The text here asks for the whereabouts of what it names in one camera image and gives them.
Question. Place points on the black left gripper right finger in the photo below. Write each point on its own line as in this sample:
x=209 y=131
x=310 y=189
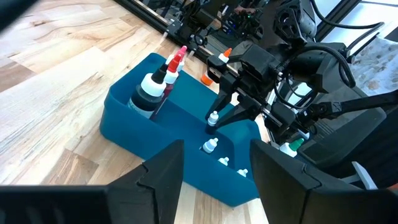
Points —
x=286 y=193

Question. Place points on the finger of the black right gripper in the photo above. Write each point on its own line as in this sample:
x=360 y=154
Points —
x=239 y=114
x=225 y=90

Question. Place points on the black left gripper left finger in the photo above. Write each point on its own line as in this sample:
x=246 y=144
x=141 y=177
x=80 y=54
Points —
x=155 y=193

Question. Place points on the orange food coloring bottle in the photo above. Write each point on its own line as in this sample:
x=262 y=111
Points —
x=206 y=80

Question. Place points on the green cap food coloring bottle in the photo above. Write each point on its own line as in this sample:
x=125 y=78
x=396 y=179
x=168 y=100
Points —
x=289 y=149

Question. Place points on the pink cap food coloring bottle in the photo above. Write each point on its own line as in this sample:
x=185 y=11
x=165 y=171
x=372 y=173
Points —
x=182 y=50

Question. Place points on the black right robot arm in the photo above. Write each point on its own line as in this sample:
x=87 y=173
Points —
x=323 y=71

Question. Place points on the blue plastic bin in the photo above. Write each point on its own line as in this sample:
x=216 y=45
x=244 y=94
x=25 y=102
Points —
x=146 y=133

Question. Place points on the dark grey chair seat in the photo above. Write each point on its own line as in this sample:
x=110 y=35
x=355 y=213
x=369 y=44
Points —
x=342 y=146

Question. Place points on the white spotted cloth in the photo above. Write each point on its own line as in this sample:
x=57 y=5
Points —
x=376 y=65

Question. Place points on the white metal bracket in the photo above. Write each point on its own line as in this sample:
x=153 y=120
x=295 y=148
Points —
x=360 y=174

